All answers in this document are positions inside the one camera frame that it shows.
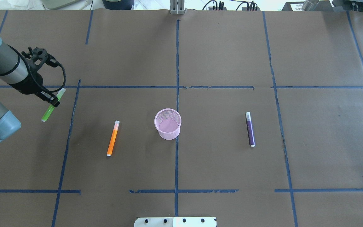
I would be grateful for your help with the dark blue pot with lid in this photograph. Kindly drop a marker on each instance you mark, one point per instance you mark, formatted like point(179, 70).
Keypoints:
point(118, 4)

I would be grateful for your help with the purple highlighter pen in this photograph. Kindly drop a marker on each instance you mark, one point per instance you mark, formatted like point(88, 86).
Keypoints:
point(250, 130)

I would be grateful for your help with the green highlighter pen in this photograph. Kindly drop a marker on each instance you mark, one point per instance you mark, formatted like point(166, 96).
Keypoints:
point(51, 108)

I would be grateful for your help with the small metal cup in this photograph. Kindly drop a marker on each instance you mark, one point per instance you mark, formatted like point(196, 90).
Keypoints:
point(310, 5)

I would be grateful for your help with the white mounting plate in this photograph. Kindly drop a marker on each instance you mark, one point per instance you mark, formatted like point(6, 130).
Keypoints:
point(175, 222)

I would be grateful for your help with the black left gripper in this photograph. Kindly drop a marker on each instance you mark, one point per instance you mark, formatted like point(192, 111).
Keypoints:
point(29, 85)

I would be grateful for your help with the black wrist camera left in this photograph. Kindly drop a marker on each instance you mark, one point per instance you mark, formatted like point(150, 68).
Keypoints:
point(38, 57)

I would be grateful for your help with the orange highlighter pen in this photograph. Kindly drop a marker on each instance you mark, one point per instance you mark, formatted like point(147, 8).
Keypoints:
point(113, 139)

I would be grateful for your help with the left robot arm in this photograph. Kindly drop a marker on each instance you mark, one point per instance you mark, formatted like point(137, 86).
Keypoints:
point(20, 71)

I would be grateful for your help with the aluminium frame post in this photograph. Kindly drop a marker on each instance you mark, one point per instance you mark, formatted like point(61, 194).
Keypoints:
point(177, 7)

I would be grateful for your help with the pink mesh pen holder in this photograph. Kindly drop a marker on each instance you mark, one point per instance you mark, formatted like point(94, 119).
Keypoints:
point(168, 123)

